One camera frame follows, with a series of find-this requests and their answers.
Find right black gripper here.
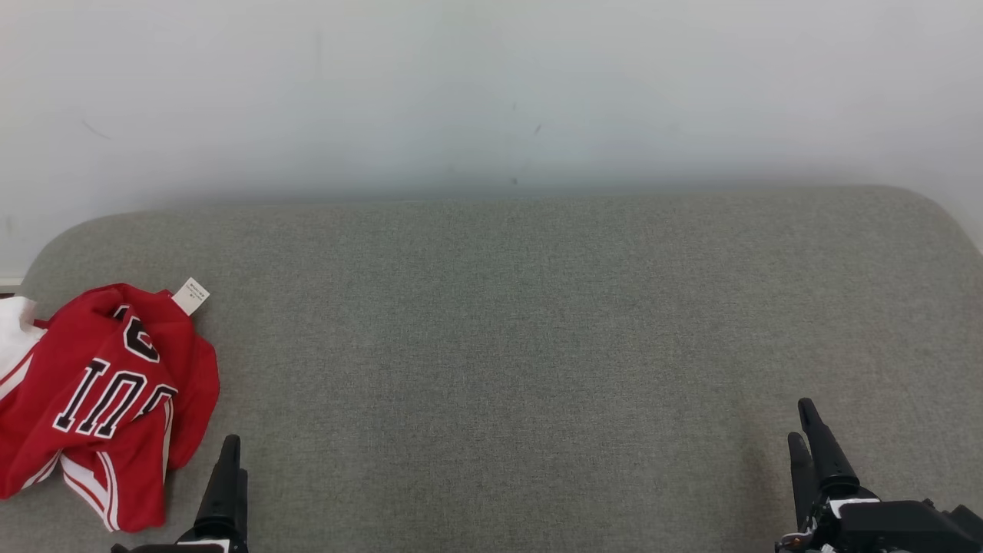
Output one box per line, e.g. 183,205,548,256
774,397,962,553

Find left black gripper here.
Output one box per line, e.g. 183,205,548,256
111,434,251,553

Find red basketball jersey white sleeves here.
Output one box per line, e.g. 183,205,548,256
0,278,221,534

